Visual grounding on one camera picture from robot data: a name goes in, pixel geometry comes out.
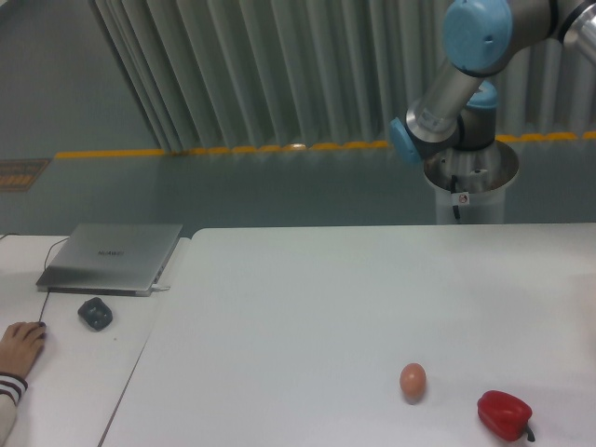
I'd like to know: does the person's hand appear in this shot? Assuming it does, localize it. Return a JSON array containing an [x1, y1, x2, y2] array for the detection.
[[0, 321, 38, 379]]

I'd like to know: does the black computer mouse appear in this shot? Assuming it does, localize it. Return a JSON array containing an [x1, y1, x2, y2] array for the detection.
[[32, 321, 47, 358]]

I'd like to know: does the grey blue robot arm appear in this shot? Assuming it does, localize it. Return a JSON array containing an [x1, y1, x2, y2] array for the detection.
[[389, 1, 595, 163]]

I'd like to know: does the striped sleeve forearm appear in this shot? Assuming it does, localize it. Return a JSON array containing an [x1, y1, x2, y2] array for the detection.
[[1, 372, 29, 445]]

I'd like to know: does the red bell pepper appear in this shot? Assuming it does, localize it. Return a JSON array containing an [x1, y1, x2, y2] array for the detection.
[[477, 390, 535, 442]]

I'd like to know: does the small black gadget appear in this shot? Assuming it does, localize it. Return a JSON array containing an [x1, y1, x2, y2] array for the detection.
[[77, 297, 114, 332]]

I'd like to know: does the silver closed laptop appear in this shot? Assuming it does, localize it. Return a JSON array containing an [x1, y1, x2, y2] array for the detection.
[[36, 223, 183, 296]]

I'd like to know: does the grey pleated curtain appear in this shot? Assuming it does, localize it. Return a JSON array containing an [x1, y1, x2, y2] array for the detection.
[[93, 1, 595, 153]]

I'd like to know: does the brown egg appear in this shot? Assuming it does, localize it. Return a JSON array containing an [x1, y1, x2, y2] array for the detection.
[[400, 363, 427, 404]]

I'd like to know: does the black mouse cable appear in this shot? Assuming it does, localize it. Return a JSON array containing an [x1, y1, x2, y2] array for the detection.
[[0, 232, 70, 325]]

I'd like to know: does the black pedestal cable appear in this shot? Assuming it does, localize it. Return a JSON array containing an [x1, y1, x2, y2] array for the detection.
[[449, 174, 462, 224]]

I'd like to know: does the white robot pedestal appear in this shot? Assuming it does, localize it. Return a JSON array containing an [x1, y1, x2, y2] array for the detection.
[[423, 141, 520, 224]]

